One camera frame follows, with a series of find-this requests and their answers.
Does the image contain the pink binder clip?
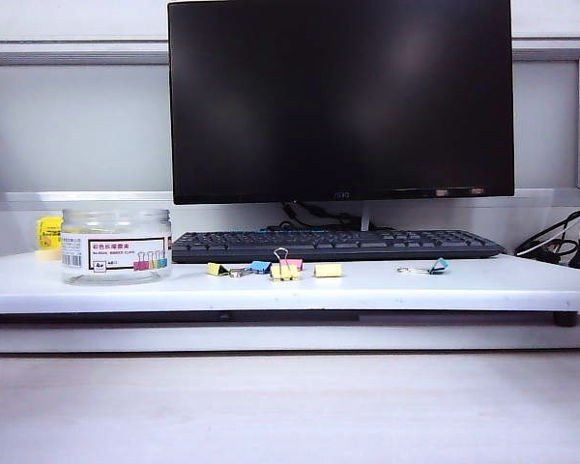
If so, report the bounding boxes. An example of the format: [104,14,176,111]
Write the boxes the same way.
[274,246,305,272]

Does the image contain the blue binder clip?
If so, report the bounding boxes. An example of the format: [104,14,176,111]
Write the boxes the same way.
[229,260,272,279]

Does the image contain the clear plastic clip jar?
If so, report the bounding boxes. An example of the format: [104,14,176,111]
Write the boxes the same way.
[61,207,173,286]

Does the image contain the black computer keyboard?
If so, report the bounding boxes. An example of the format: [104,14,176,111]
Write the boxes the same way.
[171,229,507,265]

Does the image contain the white desk riser board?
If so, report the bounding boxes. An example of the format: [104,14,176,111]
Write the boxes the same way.
[0,249,580,316]

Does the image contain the black computer monitor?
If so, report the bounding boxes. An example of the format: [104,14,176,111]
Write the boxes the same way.
[167,0,516,206]

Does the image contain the teal binder clip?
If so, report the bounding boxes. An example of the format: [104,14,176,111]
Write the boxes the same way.
[396,257,450,276]

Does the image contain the yellow tape roll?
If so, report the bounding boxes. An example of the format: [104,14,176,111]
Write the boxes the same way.
[34,216,64,263]

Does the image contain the black monitor cables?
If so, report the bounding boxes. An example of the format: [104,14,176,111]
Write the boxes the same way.
[265,201,368,231]

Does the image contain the white cable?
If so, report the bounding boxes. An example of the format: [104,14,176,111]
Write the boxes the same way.
[515,206,580,256]

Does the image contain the black cable bundle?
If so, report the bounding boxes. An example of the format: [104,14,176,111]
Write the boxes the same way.
[514,202,580,257]

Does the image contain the aluminium partition frame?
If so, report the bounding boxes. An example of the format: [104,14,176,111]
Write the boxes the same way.
[0,29,580,212]

